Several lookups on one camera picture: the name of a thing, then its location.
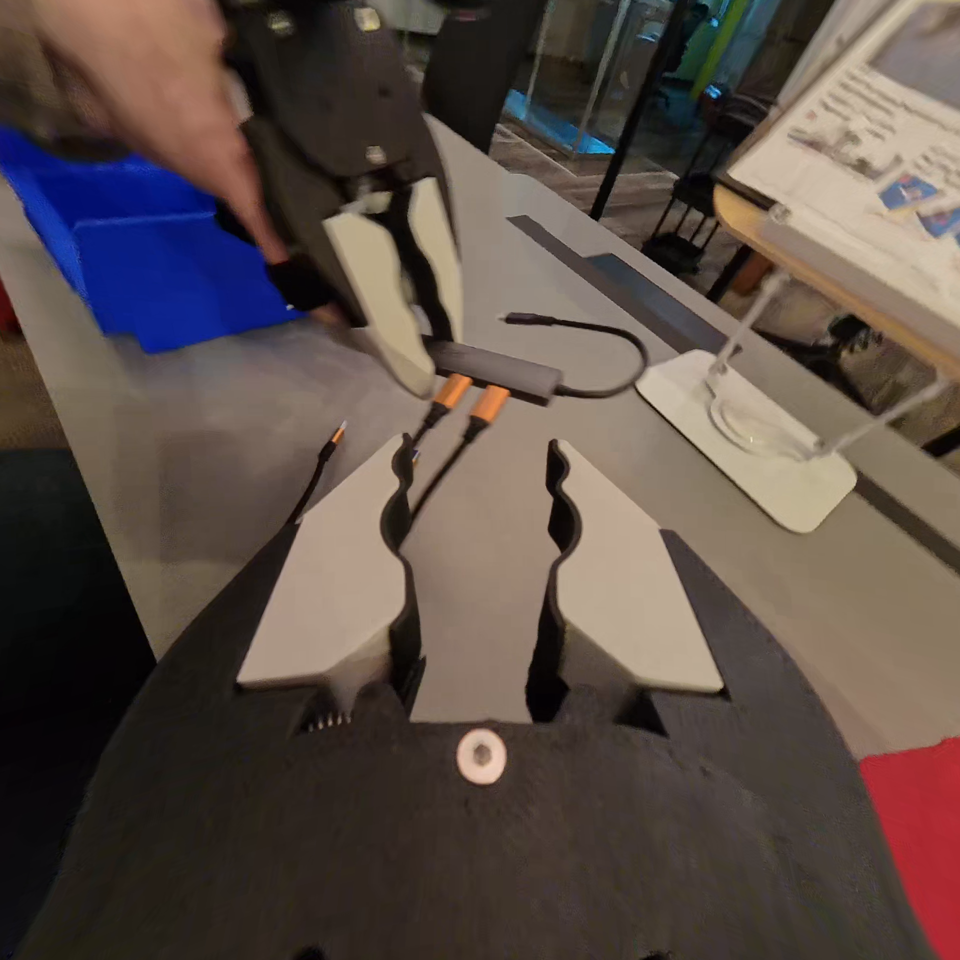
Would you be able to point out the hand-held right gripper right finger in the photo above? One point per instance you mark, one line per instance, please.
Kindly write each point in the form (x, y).
(630, 600)

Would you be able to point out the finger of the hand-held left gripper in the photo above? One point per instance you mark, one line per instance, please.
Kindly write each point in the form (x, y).
(442, 255)
(375, 300)

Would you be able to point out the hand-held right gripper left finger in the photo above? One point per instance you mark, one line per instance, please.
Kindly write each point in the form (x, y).
(330, 585)

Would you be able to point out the blue plastic bin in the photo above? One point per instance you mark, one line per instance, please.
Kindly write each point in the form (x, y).
(150, 262)

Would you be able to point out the red plastic bin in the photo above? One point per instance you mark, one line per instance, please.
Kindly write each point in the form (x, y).
(915, 825)

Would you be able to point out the person's left hand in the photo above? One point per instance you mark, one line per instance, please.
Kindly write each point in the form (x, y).
(150, 90)

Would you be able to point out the tall black mesh chair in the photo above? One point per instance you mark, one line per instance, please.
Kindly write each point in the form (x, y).
(480, 67)

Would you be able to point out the instruction sheet on stand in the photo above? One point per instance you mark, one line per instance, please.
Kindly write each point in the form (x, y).
(750, 442)

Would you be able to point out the black tripod pole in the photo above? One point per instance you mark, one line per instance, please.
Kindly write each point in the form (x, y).
(637, 112)

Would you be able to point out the printed instruction sheet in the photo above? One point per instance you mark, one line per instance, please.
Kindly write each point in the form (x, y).
(885, 112)

